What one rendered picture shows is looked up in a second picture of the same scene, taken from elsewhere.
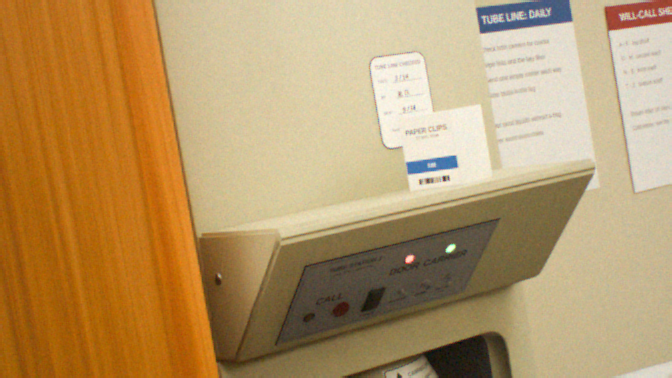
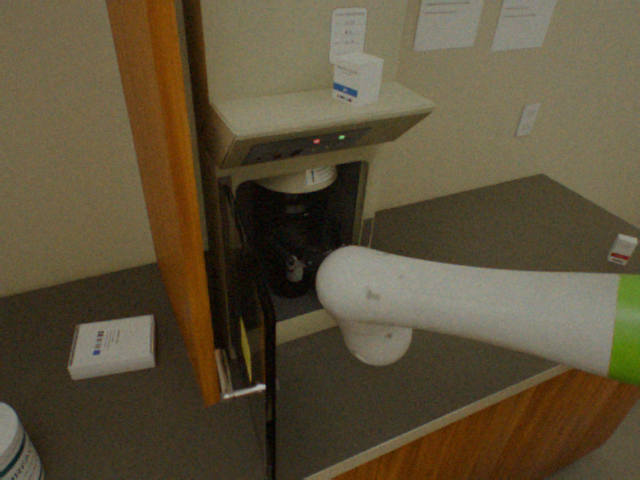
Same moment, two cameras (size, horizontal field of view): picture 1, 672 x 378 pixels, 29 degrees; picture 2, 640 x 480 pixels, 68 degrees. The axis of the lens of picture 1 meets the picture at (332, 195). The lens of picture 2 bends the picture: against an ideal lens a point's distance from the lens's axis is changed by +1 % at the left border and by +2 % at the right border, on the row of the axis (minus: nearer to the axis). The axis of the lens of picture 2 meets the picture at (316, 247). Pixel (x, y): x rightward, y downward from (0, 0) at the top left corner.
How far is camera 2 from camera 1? 0.41 m
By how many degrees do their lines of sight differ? 34
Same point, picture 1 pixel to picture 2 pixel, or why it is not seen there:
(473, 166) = (367, 96)
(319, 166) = (288, 70)
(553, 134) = (460, 13)
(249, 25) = not seen: outside the picture
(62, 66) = not seen: outside the picture
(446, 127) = (357, 73)
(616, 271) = (464, 88)
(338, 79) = (310, 19)
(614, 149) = (489, 26)
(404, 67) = (353, 16)
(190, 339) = (182, 175)
